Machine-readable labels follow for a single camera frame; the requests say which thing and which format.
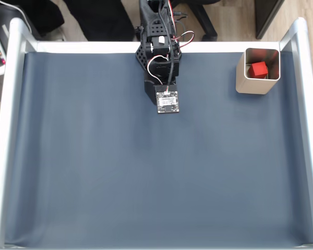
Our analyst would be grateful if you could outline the black box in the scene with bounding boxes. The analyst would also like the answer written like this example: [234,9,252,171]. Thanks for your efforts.
[0,4,41,41]

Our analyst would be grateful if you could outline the dark wooden cabinet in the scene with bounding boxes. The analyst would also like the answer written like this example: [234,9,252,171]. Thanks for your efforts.
[255,0,286,40]

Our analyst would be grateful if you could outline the silver table frame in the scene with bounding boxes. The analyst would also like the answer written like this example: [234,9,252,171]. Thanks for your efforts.
[0,17,313,250]

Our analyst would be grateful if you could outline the red white black servo cable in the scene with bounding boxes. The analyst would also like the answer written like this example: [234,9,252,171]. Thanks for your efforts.
[147,31,195,85]

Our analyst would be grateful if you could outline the blue-grey table mat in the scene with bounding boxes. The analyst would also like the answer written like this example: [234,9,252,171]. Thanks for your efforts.
[4,51,313,248]

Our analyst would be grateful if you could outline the black office chair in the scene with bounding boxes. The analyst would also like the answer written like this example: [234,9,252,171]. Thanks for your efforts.
[172,0,222,42]

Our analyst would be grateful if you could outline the person's white shoe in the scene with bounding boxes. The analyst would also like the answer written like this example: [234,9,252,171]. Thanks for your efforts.
[45,27,67,42]

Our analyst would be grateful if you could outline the red cube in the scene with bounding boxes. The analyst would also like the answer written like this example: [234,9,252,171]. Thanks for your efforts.
[248,61,269,79]

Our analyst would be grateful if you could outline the camera circuit board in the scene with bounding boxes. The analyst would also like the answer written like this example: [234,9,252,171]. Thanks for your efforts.
[155,90,180,115]

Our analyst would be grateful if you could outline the black camera cable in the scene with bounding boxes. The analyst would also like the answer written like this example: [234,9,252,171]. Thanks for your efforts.
[158,0,176,92]

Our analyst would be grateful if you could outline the silver metal square container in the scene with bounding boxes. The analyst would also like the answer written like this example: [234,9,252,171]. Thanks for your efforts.
[235,47,281,95]

